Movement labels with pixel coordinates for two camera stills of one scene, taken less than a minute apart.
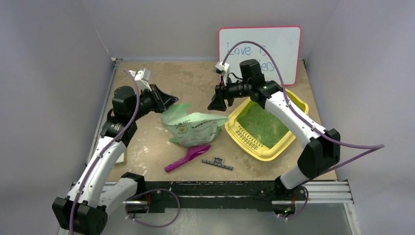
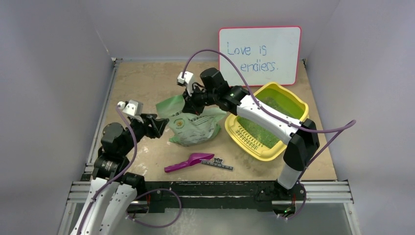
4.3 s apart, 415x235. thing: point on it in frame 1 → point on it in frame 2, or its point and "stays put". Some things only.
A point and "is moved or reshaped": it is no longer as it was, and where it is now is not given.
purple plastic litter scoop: (192, 152) is moved or reshaped
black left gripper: (166, 100) → (157, 125)
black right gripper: (223, 92) → (190, 101)
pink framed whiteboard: (283, 43) stays put
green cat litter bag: (190, 129) stays put
